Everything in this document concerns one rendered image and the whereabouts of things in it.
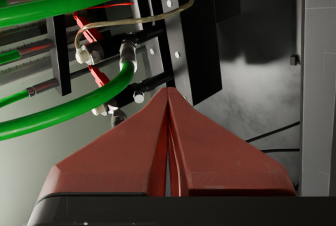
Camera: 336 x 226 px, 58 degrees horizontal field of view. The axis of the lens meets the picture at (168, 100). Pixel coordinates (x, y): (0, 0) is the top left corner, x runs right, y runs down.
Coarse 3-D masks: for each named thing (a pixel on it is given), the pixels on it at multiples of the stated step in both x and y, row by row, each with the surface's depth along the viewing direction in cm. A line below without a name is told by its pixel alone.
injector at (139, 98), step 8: (168, 72) 52; (144, 80) 49; (152, 80) 49; (160, 80) 50; (168, 80) 52; (128, 88) 46; (136, 88) 47; (144, 88) 48; (152, 88) 50; (120, 96) 45; (128, 96) 46; (136, 96) 45; (104, 104) 44; (112, 104) 44; (120, 104) 45
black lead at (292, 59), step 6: (294, 60) 50; (288, 126) 48; (270, 132) 48; (276, 132) 48; (252, 138) 47; (258, 138) 47; (264, 150) 49; (270, 150) 49; (276, 150) 49; (282, 150) 49; (288, 150) 50; (294, 150) 50; (294, 186) 61
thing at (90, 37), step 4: (80, 16) 45; (80, 20) 44; (84, 20) 45; (80, 24) 44; (84, 24) 44; (92, 28) 44; (84, 32) 44; (88, 32) 43; (92, 32) 43; (96, 32) 43; (88, 36) 43; (92, 36) 43; (96, 36) 43; (100, 36) 43; (88, 40) 44; (92, 40) 43; (96, 40) 43
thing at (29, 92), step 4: (28, 88) 56; (32, 88) 57; (20, 92) 55; (24, 92) 56; (28, 92) 56; (32, 92) 56; (8, 96) 54; (12, 96) 54; (16, 96) 55; (20, 96) 55; (24, 96) 56; (28, 96) 57; (0, 100) 53; (4, 100) 54; (8, 100) 54; (12, 100) 54; (16, 100) 55; (0, 104) 53; (4, 104) 54
